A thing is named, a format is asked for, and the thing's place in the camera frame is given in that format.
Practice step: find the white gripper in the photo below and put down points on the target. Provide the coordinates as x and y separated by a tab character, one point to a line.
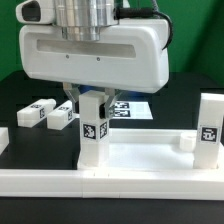
128	56

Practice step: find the white desk top tray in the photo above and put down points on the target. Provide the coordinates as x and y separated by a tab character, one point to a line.
141	150

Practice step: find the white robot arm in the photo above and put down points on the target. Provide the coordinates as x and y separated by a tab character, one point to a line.
82	20

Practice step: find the fiducial marker sheet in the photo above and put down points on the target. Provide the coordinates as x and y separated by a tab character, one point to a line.
132	110

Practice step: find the white front fence bar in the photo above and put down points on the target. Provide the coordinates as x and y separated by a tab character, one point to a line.
190	185

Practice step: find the white fence bar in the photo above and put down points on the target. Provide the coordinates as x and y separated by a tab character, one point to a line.
4	139
190	185

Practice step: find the white left fence bar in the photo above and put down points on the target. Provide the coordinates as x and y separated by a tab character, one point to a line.
4	139

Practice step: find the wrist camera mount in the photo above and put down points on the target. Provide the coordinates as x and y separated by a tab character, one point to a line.
36	12

